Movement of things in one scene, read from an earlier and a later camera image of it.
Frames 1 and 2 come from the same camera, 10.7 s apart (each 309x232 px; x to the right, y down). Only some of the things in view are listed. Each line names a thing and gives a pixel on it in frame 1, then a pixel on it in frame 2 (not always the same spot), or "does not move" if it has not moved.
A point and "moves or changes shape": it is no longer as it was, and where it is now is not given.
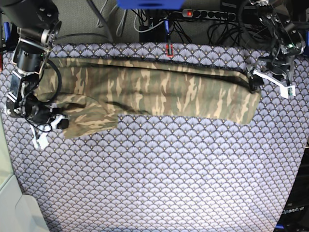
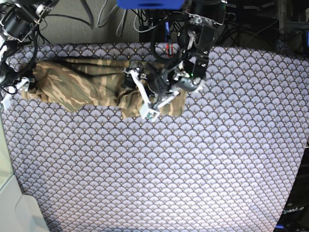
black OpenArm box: (295, 217) does not move
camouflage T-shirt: (95, 92) moves or changes shape
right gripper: (278, 69) to (158, 88)
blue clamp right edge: (307, 38) does not move
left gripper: (42, 120) to (21, 85)
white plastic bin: (19, 212) does not move
